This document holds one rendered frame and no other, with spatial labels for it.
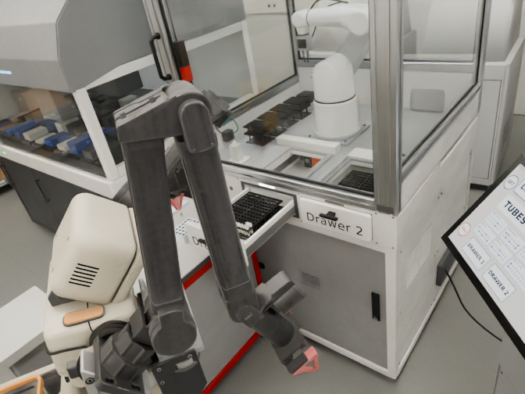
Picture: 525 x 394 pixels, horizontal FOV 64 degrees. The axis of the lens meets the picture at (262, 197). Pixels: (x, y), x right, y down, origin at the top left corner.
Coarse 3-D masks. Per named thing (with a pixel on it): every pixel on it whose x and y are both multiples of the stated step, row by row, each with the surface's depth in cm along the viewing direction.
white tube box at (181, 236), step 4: (184, 220) 184; (188, 220) 183; (192, 220) 183; (196, 220) 182; (180, 224) 182; (176, 228) 180; (180, 228) 179; (184, 228) 179; (176, 232) 178; (180, 232) 176; (184, 232) 176; (176, 236) 176; (180, 236) 174; (184, 236) 174; (176, 240) 178; (180, 240) 176; (184, 240) 174; (188, 240) 176
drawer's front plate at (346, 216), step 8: (304, 200) 158; (312, 200) 157; (304, 208) 160; (312, 208) 157; (320, 208) 155; (328, 208) 152; (336, 208) 150; (344, 208) 149; (304, 216) 162; (336, 216) 152; (344, 216) 149; (352, 216) 147; (360, 216) 144; (368, 216) 143; (312, 224) 162; (320, 224) 159; (328, 224) 156; (336, 224) 154; (344, 224) 151; (352, 224) 149; (360, 224) 146; (368, 224) 144; (344, 232) 153; (352, 232) 151; (360, 232) 148; (368, 232) 146; (368, 240) 148
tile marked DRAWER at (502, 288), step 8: (496, 264) 102; (488, 272) 103; (496, 272) 101; (488, 280) 102; (496, 280) 100; (504, 280) 98; (496, 288) 99; (504, 288) 97; (512, 288) 95; (496, 296) 98; (504, 296) 96
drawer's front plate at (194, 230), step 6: (186, 222) 158; (186, 228) 159; (192, 228) 156; (198, 228) 153; (192, 234) 158; (198, 234) 155; (192, 240) 161; (198, 246) 160; (204, 246) 157; (246, 258) 145
